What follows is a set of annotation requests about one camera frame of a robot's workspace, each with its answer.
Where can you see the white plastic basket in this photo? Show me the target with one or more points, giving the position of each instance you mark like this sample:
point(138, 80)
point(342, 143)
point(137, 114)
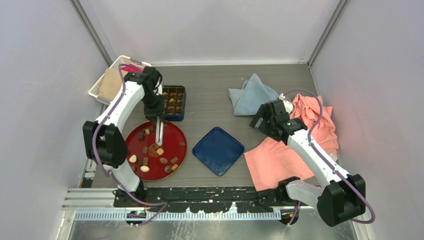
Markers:
point(94, 91)

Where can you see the blue tin lid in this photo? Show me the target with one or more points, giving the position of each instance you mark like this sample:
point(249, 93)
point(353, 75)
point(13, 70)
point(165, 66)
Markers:
point(218, 151)

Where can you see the metal tongs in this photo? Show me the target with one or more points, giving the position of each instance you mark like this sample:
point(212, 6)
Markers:
point(159, 134)

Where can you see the magenta cloth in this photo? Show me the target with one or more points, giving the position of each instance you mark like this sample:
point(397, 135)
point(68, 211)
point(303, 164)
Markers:
point(131, 69)

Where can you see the caramel cube chocolate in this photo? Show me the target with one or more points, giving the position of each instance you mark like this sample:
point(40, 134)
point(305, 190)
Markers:
point(174, 167)

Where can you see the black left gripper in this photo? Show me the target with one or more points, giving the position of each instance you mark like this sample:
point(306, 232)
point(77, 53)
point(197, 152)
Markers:
point(151, 113)

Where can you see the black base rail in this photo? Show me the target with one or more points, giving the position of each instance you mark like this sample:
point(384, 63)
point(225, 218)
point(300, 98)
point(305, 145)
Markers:
point(216, 199)

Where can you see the tan round chocolate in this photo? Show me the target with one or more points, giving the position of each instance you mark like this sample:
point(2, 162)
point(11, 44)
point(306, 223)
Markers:
point(159, 151)

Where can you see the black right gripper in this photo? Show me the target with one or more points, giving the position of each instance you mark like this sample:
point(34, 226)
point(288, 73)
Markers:
point(262, 113)

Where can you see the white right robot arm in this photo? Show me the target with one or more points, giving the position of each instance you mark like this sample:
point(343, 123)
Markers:
point(340, 196)

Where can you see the light blue denim cloth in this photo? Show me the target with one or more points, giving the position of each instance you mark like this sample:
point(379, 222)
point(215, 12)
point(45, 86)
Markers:
point(253, 93)

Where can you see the blue chocolate tin box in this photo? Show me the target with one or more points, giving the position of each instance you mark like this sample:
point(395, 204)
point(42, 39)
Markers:
point(175, 102)

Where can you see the red round tray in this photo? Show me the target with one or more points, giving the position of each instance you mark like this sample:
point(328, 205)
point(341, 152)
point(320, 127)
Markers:
point(141, 142)

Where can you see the white oval chocolate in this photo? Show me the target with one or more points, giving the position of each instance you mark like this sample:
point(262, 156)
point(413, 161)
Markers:
point(132, 159)
point(144, 168)

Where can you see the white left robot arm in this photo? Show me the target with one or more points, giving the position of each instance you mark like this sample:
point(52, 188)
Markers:
point(103, 140)

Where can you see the beige cloth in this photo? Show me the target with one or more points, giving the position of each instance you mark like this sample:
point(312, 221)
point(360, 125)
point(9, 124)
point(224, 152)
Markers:
point(110, 85)

